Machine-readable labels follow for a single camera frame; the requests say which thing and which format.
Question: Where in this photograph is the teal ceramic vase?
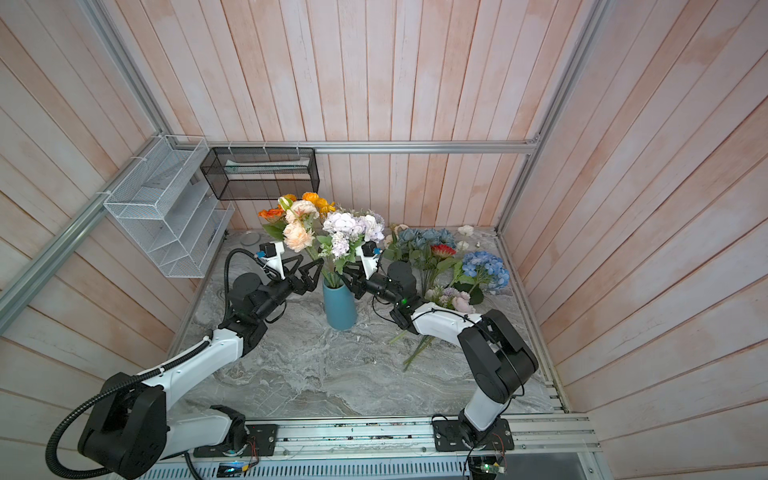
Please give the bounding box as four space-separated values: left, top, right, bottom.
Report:
323 282 357 331

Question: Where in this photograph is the peach rose spray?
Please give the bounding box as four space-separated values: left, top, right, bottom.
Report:
278 196 320 253

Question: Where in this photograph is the lilac pompom flower spray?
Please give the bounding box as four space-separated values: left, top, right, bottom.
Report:
317 210 385 289

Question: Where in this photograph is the orange gerbera stem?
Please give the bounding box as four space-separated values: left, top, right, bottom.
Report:
258 207 288 241

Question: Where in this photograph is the yellow poppy spray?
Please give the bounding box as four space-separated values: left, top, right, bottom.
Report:
278 192 337 221

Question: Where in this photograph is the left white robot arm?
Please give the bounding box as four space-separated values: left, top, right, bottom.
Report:
78 255 322 479

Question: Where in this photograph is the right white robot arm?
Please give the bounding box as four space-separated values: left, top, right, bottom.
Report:
344 258 539 439

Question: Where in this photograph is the clear glass vase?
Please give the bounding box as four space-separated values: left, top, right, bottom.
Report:
240 230 261 247

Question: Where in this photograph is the dusty blue rose bunch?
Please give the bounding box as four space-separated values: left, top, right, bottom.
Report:
384 227 458 294

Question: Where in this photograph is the red gerbera stem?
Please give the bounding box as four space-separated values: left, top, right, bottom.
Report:
430 244 457 259

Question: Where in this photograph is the blue hydrangea stem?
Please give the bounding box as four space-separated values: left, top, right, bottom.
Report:
451 251 511 306

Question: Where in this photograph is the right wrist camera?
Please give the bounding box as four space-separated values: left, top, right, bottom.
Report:
356 241 381 279

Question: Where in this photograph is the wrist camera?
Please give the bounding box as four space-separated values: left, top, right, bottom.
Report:
257 241 285 280
356 241 381 279

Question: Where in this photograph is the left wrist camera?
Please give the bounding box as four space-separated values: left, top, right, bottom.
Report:
257 241 285 280

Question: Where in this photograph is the black mesh wall basket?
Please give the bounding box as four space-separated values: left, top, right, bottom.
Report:
201 146 320 201

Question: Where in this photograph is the white wire shelf rack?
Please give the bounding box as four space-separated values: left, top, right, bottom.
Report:
104 135 234 279

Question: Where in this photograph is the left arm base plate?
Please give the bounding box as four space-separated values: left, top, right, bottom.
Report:
193 423 278 458

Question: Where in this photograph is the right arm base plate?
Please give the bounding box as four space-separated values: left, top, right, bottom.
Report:
430 414 515 453

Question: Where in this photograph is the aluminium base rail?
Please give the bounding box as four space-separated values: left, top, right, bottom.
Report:
142 414 612 479

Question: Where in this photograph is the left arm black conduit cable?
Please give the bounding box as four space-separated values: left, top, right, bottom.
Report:
44 247 271 480

